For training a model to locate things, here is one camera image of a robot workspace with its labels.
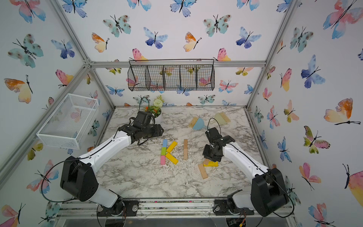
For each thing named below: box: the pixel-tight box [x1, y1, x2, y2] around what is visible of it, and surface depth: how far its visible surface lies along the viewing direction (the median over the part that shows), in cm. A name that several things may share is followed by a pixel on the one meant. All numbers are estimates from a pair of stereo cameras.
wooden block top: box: [183, 139, 188, 149], surface depth 101 cm
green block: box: [160, 147, 167, 156], surface depth 97 cm
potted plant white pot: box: [144, 94, 165, 118], surface depth 103 cm
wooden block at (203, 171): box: [198, 163, 208, 180], surface depth 88 cm
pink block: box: [160, 155, 166, 166], surface depth 93 cm
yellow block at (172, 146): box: [166, 140, 179, 154], surface depth 98 cm
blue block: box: [162, 139, 168, 148], surface depth 101 cm
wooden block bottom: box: [183, 146, 188, 160], surface depth 96 cm
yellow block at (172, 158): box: [165, 152, 179, 165], surface depth 93 cm
